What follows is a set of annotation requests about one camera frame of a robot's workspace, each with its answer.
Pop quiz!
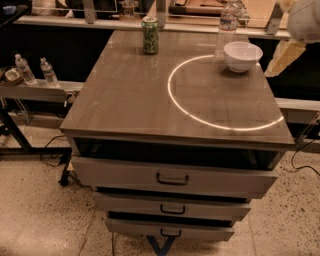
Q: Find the top grey drawer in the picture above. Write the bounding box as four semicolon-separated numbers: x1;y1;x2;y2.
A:
72;157;277;199

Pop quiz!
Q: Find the metal side shelf rail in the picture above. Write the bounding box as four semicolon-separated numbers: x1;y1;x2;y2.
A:
0;79;84;103

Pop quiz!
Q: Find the small water bottle left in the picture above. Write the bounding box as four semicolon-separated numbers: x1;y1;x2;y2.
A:
15;54;36;85

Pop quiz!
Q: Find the small water bottle right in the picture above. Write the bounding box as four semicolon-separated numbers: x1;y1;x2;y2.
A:
40;58;59;87

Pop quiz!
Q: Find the black floor cable right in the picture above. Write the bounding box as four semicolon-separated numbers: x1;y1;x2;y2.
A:
290;138;320;177

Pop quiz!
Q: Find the grey drawer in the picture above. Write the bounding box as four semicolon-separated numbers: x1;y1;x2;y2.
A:
105;218;234;241
72;157;277;199
93;192;250;221

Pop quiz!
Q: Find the middle grey drawer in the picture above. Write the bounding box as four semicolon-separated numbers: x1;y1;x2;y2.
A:
93;192;250;221

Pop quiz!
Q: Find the brown bowl on shelf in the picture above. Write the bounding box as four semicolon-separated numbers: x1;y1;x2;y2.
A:
0;66;23;86

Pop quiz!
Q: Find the black floor cable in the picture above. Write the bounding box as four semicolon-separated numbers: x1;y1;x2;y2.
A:
39;134;72;168
290;138;320;177

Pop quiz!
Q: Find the clear plastic water bottle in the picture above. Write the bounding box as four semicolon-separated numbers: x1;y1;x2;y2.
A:
214;0;240;61

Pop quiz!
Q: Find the green soda can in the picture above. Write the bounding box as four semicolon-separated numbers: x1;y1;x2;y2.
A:
142;16;159;54

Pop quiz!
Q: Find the grey drawer cabinet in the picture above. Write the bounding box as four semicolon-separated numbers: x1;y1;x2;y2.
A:
61;30;294;229

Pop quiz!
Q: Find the small water bottle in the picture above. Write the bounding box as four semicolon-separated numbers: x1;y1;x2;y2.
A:
15;54;36;85
40;58;59;87

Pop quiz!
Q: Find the bottom grey drawer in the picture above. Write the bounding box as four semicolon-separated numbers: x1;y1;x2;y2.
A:
105;218;234;241

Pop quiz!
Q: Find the black floor cable left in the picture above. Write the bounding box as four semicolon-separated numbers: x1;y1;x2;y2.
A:
39;134;72;168

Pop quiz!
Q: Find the white ceramic bowl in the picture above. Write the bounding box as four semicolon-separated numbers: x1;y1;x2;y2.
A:
224;41;263;73

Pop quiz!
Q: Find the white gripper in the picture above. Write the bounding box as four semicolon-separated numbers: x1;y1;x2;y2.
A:
264;0;320;77

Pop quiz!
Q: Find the black metal stand frame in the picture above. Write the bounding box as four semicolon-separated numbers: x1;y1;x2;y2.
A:
0;99;73;157

